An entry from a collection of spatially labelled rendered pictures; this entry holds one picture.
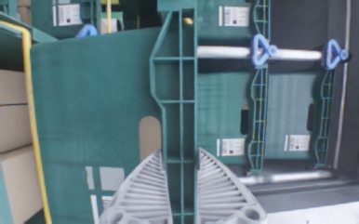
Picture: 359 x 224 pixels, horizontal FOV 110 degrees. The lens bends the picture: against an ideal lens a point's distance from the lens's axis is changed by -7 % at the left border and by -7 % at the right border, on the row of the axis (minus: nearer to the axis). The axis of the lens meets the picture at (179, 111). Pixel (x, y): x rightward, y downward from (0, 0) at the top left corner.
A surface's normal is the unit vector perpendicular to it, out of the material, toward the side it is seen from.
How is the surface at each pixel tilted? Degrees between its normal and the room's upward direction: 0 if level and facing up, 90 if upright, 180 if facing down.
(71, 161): 97
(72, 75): 95
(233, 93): 94
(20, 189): 2
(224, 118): 91
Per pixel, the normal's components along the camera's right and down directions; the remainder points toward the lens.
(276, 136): -0.07, 0.11
